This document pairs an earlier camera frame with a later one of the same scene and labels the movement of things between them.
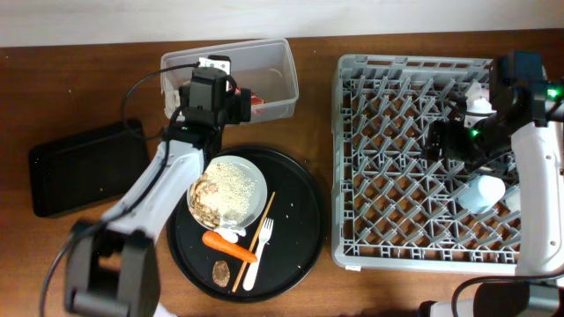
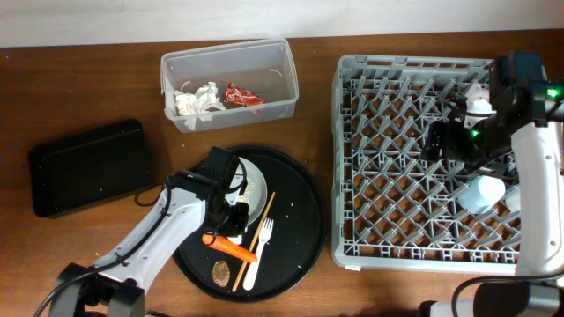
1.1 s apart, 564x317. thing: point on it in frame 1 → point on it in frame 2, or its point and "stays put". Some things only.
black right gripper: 450,129 stays put
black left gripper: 240,105 → 238,226
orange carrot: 220,243 stays put
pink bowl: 478,99 stays put
